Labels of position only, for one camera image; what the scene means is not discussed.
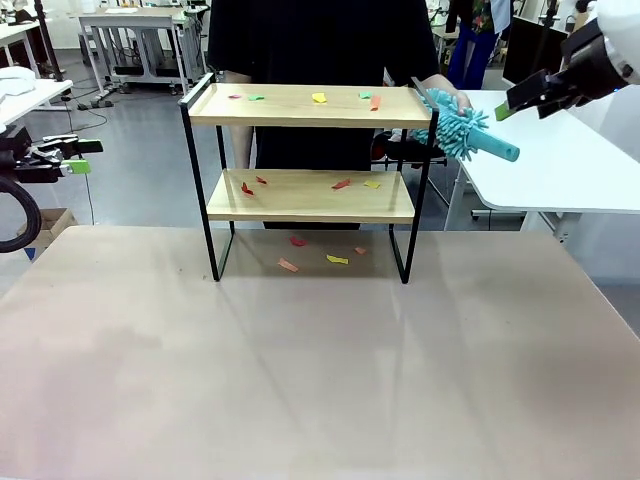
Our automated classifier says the wooden two-tier shelf black frame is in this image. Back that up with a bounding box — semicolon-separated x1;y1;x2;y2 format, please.
177;72;440;285

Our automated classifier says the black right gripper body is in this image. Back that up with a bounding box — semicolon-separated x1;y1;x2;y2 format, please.
549;19;631;109

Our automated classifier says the black tripod pole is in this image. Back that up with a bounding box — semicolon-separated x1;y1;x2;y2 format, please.
32;0;69;84

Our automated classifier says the white crumpled cloth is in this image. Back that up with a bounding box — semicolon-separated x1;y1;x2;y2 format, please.
0;66;37;99

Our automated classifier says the person's torso in black shirt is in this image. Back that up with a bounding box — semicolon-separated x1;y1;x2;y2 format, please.
206;0;441;231

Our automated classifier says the white lab table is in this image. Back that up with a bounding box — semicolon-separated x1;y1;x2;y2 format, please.
0;19;54;81

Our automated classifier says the white height-adjustable desk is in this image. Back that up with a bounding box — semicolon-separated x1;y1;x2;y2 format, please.
429;84;640;246

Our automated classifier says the white side table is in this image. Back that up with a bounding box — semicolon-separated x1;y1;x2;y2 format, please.
0;77;75;129

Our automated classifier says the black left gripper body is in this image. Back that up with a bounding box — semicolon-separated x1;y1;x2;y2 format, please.
0;124;61;184

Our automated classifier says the person's left hand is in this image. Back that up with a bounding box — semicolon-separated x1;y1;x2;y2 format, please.
424;74;474;119

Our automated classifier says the teal microfiber duster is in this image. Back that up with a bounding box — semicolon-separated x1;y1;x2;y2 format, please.
409;87;521;164

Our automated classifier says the brown cardboard box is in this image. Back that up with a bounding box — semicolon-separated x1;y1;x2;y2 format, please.
17;207;79;251

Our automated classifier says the black robot cable hose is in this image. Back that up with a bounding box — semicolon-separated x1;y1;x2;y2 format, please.
0;177;42;254

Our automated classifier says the bystander in blue trousers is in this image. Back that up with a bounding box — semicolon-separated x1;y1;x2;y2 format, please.
444;0;514;91

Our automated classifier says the black computer monitor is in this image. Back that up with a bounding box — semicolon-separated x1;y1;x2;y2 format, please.
502;14;569;91

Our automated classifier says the grey metal workbench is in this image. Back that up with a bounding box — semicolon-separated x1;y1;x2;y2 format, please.
78;4;209;99

